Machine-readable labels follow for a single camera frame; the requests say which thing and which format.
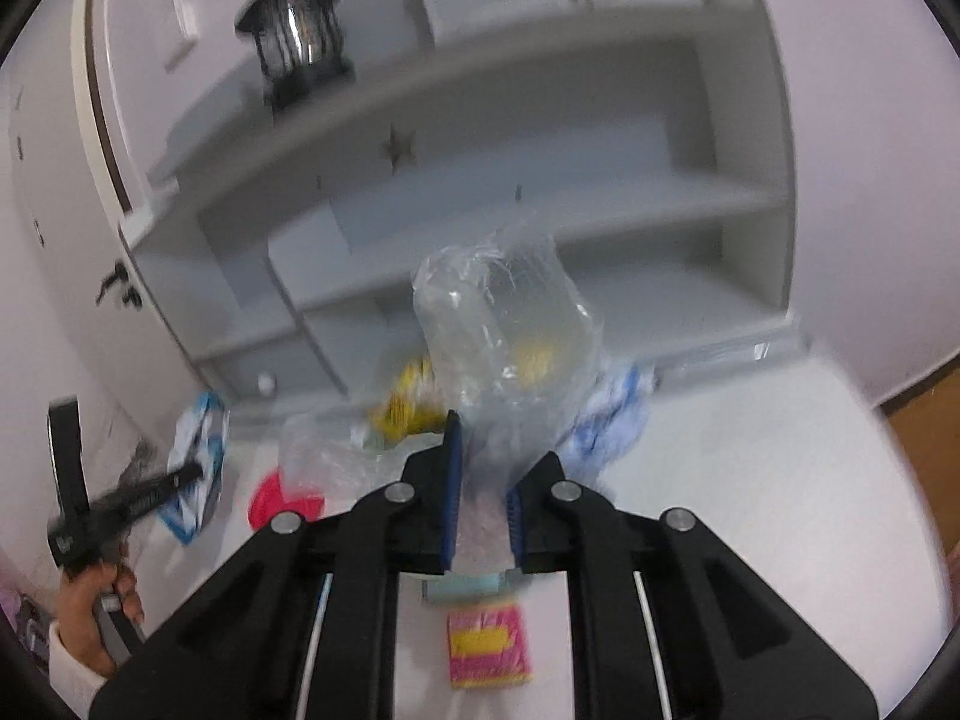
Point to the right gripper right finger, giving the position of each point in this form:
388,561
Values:
666,621

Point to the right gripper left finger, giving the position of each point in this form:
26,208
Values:
301,620

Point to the blue white snack bag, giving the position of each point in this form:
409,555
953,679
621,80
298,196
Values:
200,438

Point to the clear plastic bag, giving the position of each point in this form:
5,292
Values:
471,307

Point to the person left hand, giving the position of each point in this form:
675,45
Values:
78,626

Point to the red plastic lid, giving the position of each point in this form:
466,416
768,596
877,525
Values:
270,499

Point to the teal small box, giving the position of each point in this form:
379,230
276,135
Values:
459,589

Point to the pink yellow small box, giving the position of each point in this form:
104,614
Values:
487,647

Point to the white door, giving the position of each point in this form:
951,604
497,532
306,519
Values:
64,190

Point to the yellow snack bag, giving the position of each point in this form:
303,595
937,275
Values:
419,401

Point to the grey drawer white knob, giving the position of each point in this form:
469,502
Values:
287,367

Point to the grey desk hutch shelf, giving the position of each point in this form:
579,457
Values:
651,143

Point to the black lantern lamp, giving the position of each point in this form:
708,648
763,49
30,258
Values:
299,45

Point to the black door handle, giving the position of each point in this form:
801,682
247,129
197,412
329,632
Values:
119,279

